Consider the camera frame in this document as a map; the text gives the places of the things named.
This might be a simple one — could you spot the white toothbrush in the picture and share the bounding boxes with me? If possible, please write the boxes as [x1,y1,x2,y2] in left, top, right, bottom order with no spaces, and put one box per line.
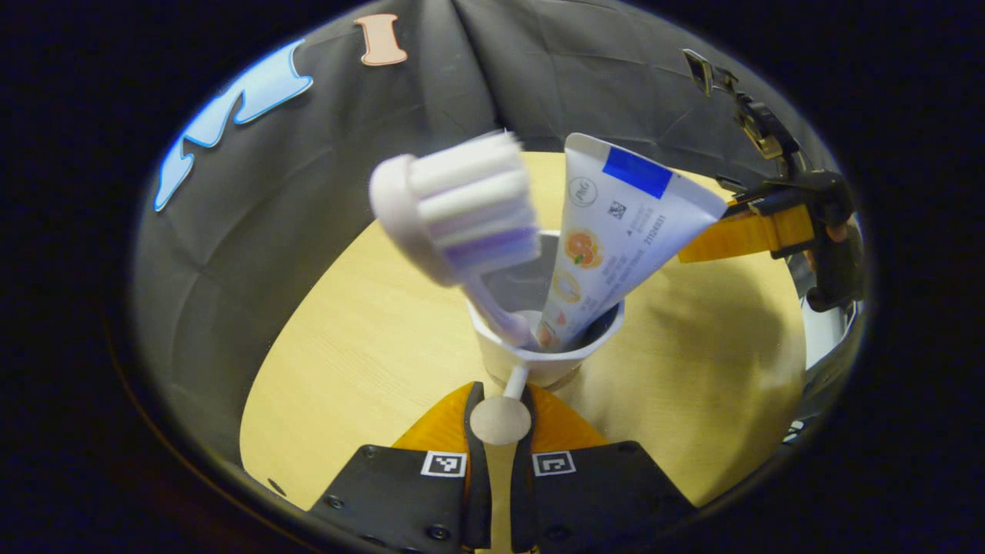
[369,129,544,446]

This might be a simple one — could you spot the white cup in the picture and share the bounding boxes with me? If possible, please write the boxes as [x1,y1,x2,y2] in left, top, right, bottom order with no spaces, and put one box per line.
[466,229,626,390]

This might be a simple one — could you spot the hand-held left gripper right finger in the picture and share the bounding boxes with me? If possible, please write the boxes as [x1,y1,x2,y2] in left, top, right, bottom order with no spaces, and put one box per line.
[509,383,698,554]

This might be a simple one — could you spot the black backdrop cloth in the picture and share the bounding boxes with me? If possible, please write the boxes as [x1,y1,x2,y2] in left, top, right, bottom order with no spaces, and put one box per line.
[127,0,847,470]

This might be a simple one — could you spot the white toothpaste tube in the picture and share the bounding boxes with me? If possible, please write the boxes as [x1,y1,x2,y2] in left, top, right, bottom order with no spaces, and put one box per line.
[536,132,729,352]

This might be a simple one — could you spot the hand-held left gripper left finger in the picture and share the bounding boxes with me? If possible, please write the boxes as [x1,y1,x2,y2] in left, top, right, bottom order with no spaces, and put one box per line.
[308,381,493,554]

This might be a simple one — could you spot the light wooden desktop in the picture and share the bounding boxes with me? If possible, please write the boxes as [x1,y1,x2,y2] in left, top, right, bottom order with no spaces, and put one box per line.
[240,152,809,554]

